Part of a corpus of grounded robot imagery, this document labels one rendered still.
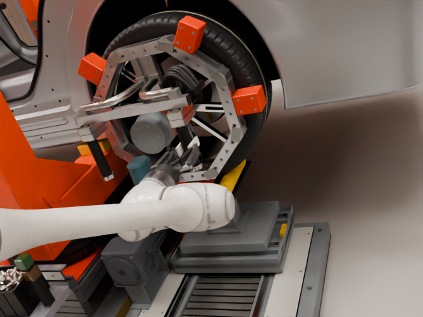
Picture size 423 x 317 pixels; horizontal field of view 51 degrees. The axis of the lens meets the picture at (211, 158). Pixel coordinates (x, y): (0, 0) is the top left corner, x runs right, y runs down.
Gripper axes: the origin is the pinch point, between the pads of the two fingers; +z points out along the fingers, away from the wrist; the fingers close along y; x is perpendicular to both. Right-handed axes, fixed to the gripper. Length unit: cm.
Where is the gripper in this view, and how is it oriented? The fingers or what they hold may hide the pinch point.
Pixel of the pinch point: (187, 146)
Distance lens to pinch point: 137.5
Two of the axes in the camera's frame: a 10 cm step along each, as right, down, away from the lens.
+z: 3.1, -5.0, 8.1
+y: 9.0, -1.1, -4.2
